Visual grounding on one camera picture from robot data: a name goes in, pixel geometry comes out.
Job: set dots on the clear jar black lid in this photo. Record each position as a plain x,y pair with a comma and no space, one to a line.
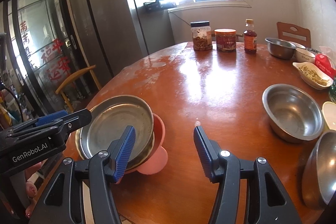
201,33

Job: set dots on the yellow ceramic bowl with handle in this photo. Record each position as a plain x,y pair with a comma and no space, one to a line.
329,115

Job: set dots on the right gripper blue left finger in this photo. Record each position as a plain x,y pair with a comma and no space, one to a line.
62,200

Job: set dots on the green drink bottle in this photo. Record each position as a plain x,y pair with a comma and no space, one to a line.
332,91

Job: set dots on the white ceramic bowl with food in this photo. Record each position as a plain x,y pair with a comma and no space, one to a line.
302,55

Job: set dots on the white dish with bean sprouts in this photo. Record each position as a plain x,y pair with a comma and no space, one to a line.
313,76

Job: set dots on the person's left hand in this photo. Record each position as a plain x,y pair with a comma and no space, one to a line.
31,189

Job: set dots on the grey refrigerator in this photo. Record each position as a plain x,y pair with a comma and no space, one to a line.
114,34

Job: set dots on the steel bowl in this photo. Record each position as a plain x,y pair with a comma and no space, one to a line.
293,114
318,180
280,49

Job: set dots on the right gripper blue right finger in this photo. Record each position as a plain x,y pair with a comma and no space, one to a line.
267,199

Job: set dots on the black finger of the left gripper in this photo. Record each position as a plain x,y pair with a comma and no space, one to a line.
76,120

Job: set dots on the brown sauce bottle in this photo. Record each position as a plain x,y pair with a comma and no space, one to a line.
250,37

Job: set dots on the red labelled jar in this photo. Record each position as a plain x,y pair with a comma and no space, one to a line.
225,40

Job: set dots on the yellow wooden chair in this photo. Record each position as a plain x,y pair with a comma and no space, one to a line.
71,79

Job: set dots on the wooden chair by wall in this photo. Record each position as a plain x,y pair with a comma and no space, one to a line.
294,33

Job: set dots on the pink plastic bowl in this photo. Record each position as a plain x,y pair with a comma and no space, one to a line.
158,157

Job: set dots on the glass sliding door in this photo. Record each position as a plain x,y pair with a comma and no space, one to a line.
44,52

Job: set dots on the red tissue packet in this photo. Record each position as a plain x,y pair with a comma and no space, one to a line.
325,64

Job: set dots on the round steel plate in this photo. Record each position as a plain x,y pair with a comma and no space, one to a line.
109,119

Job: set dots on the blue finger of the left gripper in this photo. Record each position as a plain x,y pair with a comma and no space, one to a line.
51,117

